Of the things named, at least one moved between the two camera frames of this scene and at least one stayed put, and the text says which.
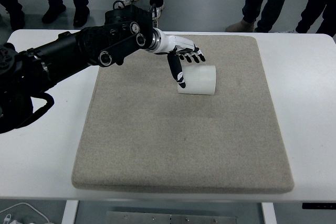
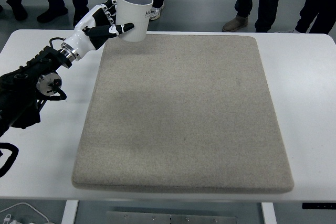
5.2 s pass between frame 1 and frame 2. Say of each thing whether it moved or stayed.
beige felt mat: stayed
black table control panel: stayed
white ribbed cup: moved
